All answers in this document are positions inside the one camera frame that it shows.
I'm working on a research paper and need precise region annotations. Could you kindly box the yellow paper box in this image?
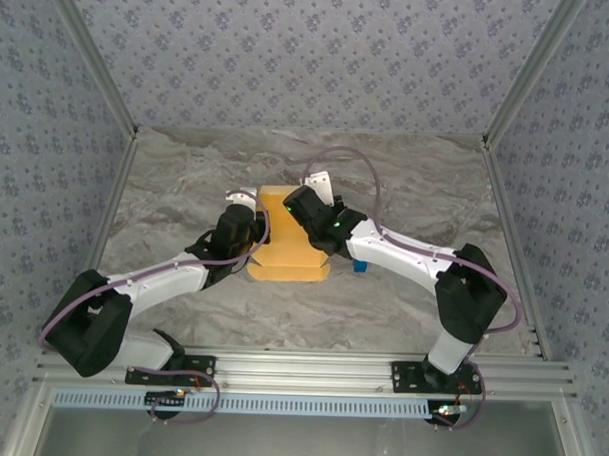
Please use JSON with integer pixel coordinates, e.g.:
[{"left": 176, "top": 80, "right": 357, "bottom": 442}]
[{"left": 246, "top": 184, "right": 335, "bottom": 285}]

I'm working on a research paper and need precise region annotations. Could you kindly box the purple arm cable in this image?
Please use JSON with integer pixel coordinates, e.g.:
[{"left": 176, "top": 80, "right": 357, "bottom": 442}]
[
  {"left": 36, "top": 181, "right": 275, "bottom": 429},
  {"left": 295, "top": 146, "right": 528, "bottom": 433}
]

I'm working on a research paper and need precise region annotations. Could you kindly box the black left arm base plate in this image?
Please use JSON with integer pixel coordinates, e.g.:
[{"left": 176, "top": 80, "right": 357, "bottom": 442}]
[{"left": 124, "top": 350, "right": 217, "bottom": 388}]

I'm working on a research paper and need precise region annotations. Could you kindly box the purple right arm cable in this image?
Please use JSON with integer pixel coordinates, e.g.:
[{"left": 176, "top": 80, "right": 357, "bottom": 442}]
[{"left": 295, "top": 146, "right": 528, "bottom": 433}]

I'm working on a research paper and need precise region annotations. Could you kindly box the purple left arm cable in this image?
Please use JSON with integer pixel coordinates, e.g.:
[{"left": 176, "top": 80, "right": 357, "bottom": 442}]
[{"left": 36, "top": 181, "right": 275, "bottom": 429}]

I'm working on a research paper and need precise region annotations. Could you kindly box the grey metal sheet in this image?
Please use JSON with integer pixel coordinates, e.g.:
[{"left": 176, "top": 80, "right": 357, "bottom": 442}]
[{"left": 5, "top": 381, "right": 598, "bottom": 456}]

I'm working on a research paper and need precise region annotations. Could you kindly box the slotted grey cable duct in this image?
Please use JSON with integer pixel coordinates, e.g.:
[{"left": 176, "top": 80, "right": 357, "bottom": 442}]
[{"left": 51, "top": 385, "right": 443, "bottom": 423}]

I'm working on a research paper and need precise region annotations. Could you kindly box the aluminium corner post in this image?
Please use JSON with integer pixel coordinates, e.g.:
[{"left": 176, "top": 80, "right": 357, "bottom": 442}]
[
  {"left": 37, "top": 0, "right": 144, "bottom": 139},
  {"left": 480, "top": 0, "right": 589, "bottom": 155}
]

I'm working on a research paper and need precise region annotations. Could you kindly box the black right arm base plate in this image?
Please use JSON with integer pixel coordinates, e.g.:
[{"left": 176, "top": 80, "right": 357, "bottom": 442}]
[{"left": 389, "top": 359, "right": 484, "bottom": 397}]

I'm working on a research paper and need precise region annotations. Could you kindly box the aluminium side rail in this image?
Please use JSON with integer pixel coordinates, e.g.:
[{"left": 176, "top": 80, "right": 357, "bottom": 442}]
[
  {"left": 474, "top": 143, "right": 559, "bottom": 361},
  {"left": 57, "top": 129, "right": 142, "bottom": 351}
]

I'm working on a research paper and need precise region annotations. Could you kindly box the small black controller board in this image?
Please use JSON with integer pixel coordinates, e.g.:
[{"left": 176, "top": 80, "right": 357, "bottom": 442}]
[
  {"left": 144, "top": 387, "right": 189, "bottom": 411},
  {"left": 427, "top": 401, "right": 468, "bottom": 426}
]

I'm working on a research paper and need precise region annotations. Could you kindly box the long aluminium mounting rail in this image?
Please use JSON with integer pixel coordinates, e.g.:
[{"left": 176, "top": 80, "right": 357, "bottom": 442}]
[{"left": 32, "top": 342, "right": 580, "bottom": 403}]

